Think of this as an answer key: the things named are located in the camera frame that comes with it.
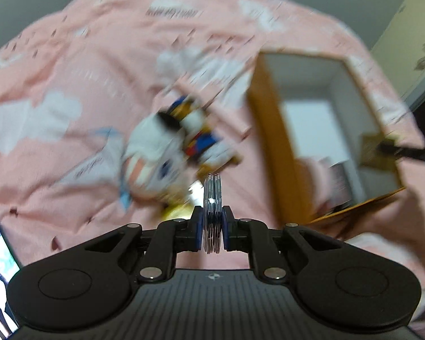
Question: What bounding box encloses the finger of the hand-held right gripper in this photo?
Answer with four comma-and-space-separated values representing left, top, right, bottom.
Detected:
373, 138, 425, 165

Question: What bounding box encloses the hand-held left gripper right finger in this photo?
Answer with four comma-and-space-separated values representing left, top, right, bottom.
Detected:
221, 205, 344, 282

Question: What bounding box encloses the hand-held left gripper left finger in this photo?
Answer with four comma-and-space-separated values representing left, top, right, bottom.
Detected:
81, 205, 204, 282

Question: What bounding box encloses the yellow round case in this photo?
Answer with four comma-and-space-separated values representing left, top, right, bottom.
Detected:
161, 180, 202, 220

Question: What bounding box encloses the stack of clear discs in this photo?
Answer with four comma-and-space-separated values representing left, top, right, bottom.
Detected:
203, 173, 223, 254

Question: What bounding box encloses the orange cardboard box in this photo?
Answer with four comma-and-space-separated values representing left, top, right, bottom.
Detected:
246, 51, 408, 234

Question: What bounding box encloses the duck plush blue outfit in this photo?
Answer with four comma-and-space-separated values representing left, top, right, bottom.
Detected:
166, 94, 241, 171

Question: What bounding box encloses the white bear plush black beret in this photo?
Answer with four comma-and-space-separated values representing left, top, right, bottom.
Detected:
122, 111, 188, 199

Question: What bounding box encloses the cream door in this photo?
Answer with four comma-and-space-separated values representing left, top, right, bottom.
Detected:
370, 0, 425, 105

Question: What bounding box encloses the pink printed blanket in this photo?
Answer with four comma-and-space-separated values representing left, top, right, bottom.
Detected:
0, 0, 425, 330

